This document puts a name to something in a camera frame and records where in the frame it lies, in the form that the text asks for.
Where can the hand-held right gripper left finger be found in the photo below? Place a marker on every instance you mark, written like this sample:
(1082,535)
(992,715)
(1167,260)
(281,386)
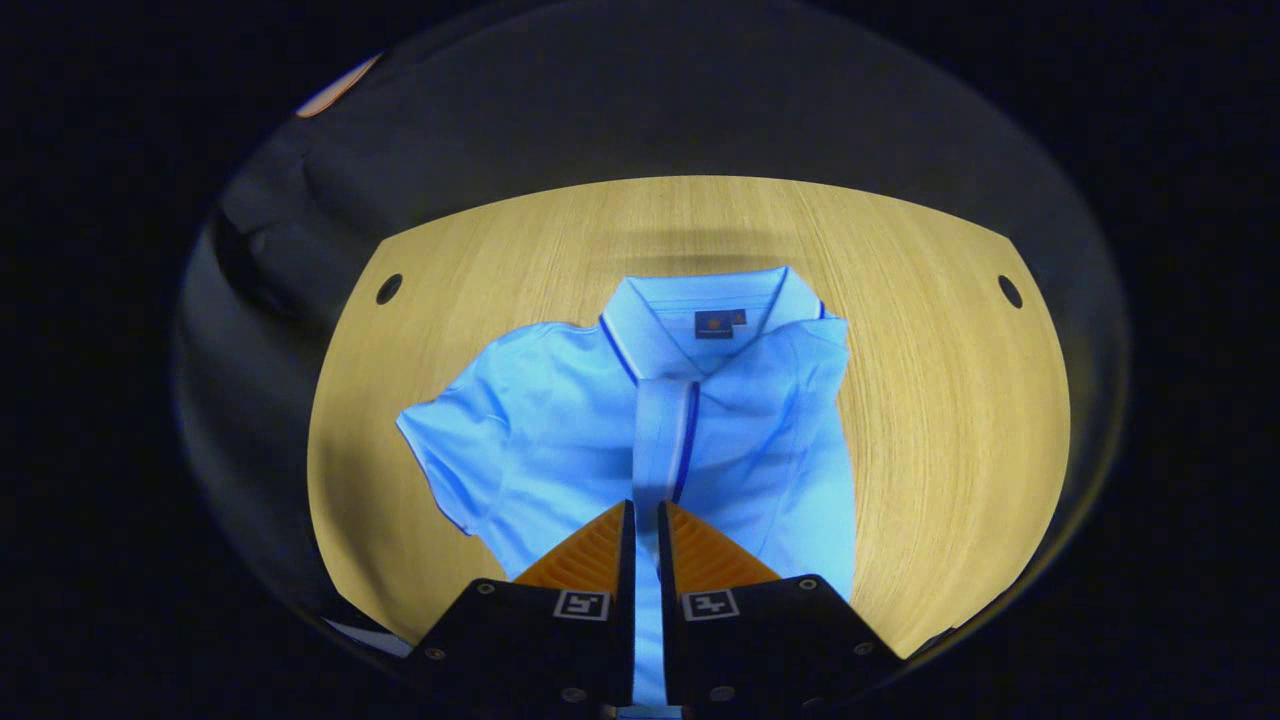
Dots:
(625,600)

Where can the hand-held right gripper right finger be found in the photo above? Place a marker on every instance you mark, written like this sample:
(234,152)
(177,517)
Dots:
(668,600)

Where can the light blue T-shirt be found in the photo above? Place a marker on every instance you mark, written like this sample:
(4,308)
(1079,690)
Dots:
(560,430)

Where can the black backdrop cloth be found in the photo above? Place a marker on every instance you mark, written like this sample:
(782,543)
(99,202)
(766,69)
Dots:
(650,100)

